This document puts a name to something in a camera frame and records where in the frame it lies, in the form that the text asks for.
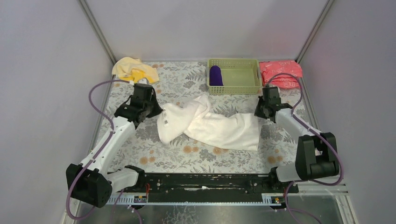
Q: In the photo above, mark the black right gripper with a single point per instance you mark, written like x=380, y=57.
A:
x=261, y=110

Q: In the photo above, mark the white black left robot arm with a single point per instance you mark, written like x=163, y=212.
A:
x=90, y=181

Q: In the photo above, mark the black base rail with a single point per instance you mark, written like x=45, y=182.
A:
x=211, y=188

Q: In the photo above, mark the green perforated plastic basket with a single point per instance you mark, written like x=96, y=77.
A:
x=239, y=76

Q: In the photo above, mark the pink patterned plastic package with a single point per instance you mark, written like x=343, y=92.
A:
x=272, y=68

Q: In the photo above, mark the purple microfibre towel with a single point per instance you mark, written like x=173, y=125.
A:
x=215, y=76

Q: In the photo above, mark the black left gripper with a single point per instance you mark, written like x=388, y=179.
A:
x=150, y=109

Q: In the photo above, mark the yellow duck towel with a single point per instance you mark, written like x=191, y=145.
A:
x=130, y=69

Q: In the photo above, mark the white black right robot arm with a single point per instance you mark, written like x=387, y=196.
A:
x=316, y=151

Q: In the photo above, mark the white towel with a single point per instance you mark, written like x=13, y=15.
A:
x=196, y=120

